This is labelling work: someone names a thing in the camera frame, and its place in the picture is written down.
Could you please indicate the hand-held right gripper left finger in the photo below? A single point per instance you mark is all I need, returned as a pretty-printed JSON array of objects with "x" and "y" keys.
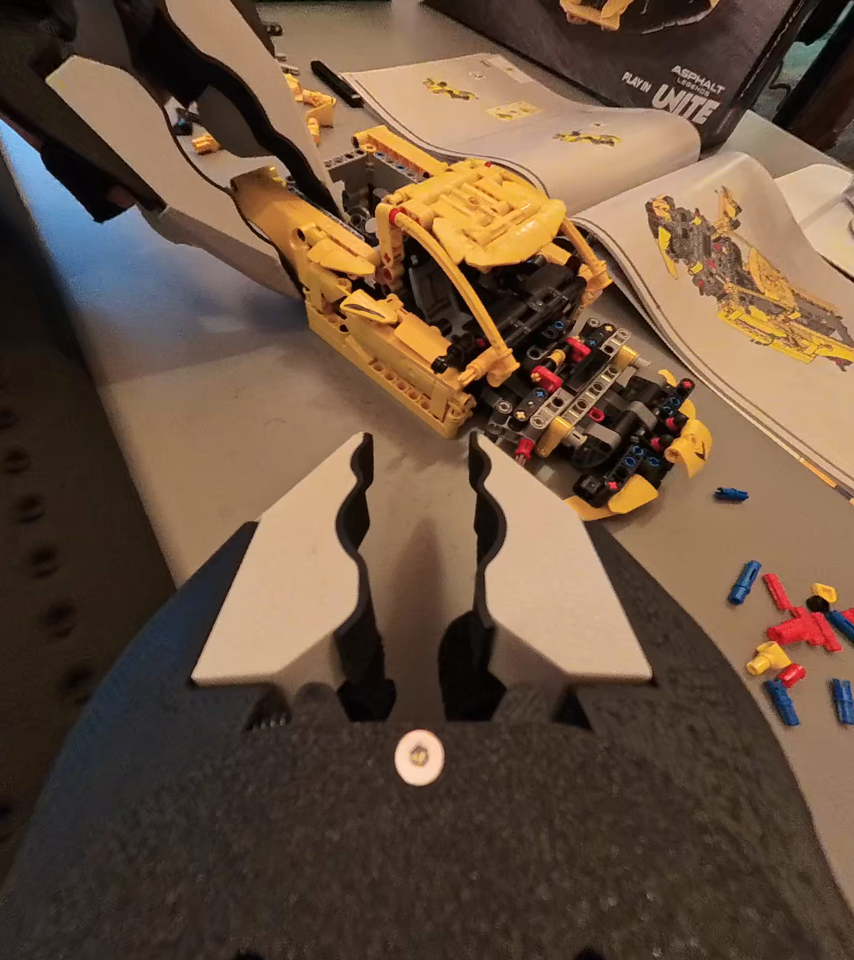
[{"x": 284, "y": 600}]

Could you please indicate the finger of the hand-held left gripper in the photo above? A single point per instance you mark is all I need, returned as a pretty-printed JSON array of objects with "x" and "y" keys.
[
  {"x": 127, "y": 135},
  {"x": 239, "y": 52}
]

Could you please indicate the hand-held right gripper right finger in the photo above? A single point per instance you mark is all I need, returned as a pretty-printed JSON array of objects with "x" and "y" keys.
[{"x": 562, "y": 600}]

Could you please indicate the yellow brick toy car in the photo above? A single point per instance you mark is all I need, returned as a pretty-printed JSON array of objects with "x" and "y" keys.
[{"x": 472, "y": 217}]

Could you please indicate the grey desk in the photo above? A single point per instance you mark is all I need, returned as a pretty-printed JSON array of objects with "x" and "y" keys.
[{"x": 209, "y": 375}]

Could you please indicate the pile of yellow brick pieces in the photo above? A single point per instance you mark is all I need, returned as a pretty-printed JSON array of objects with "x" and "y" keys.
[{"x": 314, "y": 105}]

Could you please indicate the black brick beam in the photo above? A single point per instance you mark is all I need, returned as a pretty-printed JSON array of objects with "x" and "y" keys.
[{"x": 337, "y": 82}]

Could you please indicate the scattered small coloured brick pins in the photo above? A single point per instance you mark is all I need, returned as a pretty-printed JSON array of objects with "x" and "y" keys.
[{"x": 824, "y": 630}]

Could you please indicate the printed toy car box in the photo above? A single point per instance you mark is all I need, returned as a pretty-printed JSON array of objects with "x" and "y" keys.
[{"x": 621, "y": 45}]

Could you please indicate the open instruction book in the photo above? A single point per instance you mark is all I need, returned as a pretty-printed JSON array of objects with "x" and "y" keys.
[{"x": 756, "y": 247}]

